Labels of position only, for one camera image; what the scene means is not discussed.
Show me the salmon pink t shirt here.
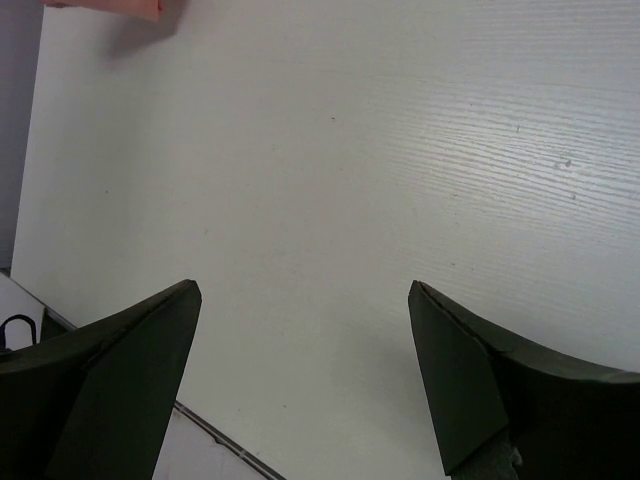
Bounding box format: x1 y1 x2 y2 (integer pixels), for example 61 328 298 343
41 0 163 21

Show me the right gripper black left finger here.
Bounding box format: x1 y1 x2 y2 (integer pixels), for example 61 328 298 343
1 280 202 479

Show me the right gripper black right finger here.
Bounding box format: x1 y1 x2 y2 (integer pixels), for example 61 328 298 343
408 281 639 479

